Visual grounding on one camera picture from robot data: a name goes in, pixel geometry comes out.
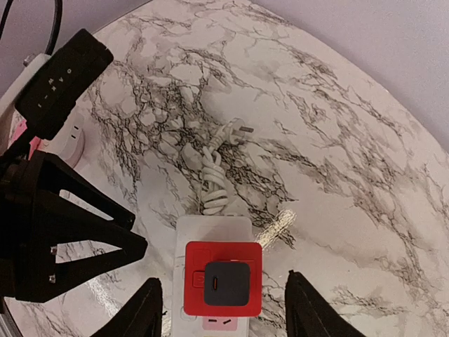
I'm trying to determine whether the dark grey usb charger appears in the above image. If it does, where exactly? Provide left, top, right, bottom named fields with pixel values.
left=203, top=261, right=250, bottom=307

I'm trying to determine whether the red cube socket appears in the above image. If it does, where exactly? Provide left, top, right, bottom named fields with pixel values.
left=184, top=242, right=262, bottom=317

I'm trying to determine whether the pink round power strip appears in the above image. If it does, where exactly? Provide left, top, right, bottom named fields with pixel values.
left=29, top=112, right=85, bottom=168

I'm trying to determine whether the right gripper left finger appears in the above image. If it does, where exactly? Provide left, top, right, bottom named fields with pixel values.
left=107, top=278, right=163, bottom=336

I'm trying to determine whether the white multicolour power strip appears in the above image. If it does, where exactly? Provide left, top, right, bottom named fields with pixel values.
left=171, top=216, right=253, bottom=336

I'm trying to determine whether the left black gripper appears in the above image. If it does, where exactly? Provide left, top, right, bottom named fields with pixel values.
left=1, top=151, right=147, bottom=303

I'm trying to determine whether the pink cube socket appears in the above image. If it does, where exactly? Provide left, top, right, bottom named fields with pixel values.
left=12, top=120, right=41, bottom=153

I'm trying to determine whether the white power strip cord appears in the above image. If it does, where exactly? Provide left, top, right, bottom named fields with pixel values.
left=182, top=117, right=254, bottom=216

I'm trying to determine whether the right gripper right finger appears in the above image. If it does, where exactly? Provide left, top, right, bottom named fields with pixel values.
left=285, top=270, right=364, bottom=337

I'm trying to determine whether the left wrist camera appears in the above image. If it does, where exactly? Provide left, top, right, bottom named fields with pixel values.
left=15, top=29, right=114, bottom=140

